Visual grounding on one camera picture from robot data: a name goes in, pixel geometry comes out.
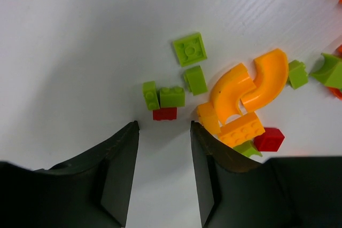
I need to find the lime flat lego plate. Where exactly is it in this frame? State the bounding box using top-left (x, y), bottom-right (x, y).
top-left (173, 32), bottom-right (207, 67)

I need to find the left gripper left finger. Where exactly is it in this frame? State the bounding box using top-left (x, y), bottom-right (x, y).
top-left (1, 121), bottom-right (139, 227)

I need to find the yellow curved lego piece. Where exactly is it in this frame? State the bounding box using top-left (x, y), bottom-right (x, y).
top-left (209, 63), bottom-right (257, 125)

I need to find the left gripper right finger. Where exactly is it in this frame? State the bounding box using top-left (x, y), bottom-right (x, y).
top-left (190, 122), bottom-right (341, 227)

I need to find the lime lego brick pair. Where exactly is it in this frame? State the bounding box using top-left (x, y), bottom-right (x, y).
top-left (159, 86), bottom-right (185, 108)

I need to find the yellow rounded lego brick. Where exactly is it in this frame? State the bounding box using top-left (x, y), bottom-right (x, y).
top-left (197, 102), bottom-right (221, 135)

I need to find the red cube lego brick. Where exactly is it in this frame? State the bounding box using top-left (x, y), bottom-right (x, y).
top-left (253, 128), bottom-right (285, 152)

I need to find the lime slope lego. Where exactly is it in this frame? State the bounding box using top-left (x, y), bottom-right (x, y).
top-left (184, 65), bottom-right (208, 96)

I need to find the lime arch lego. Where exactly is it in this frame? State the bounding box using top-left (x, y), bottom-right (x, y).
top-left (233, 140), bottom-right (262, 158)

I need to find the yellow long lego brick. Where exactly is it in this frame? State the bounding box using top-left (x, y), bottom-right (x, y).
top-left (218, 112), bottom-right (265, 147)

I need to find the red lego near left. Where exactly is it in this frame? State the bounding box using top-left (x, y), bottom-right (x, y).
top-left (152, 107), bottom-right (177, 121)

